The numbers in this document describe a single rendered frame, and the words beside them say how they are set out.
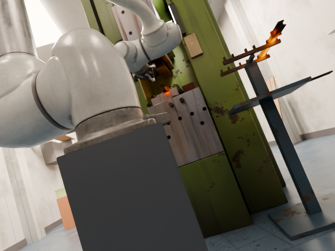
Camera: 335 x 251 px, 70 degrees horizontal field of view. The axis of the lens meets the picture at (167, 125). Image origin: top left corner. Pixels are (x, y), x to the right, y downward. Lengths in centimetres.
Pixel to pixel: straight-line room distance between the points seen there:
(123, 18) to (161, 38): 102
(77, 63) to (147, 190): 28
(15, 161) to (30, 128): 479
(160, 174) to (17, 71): 40
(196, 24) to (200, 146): 94
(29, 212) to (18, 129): 470
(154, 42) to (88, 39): 48
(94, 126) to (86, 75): 10
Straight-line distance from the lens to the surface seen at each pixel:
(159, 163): 44
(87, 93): 50
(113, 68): 52
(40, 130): 61
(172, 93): 169
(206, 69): 184
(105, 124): 48
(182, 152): 158
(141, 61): 103
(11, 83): 63
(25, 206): 531
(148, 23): 100
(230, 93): 179
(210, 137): 156
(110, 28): 218
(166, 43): 101
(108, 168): 45
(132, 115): 50
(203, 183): 158
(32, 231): 532
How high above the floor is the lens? 52
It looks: 8 degrees up
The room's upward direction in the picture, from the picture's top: 20 degrees counter-clockwise
